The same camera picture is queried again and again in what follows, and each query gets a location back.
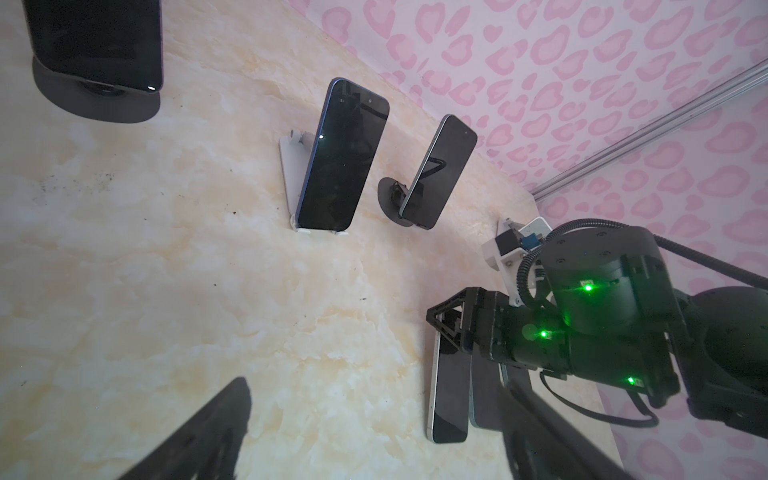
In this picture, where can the grey stand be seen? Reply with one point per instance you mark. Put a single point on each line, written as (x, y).
(390, 194)
(94, 101)

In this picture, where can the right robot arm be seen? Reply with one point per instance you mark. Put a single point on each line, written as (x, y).
(620, 306)

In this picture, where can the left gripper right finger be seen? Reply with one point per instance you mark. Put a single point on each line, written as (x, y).
(540, 444)

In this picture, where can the black phone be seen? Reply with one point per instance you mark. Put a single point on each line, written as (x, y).
(349, 132)
(447, 419)
(113, 43)
(439, 172)

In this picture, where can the far left grey stand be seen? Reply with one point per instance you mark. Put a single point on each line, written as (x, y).
(94, 101)

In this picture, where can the centre back grey stand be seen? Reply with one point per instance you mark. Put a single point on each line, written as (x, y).
(390, 194)

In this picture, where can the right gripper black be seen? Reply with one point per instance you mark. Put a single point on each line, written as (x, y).
(482, 321)

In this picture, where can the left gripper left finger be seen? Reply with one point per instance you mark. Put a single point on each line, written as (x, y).
(207, 446)

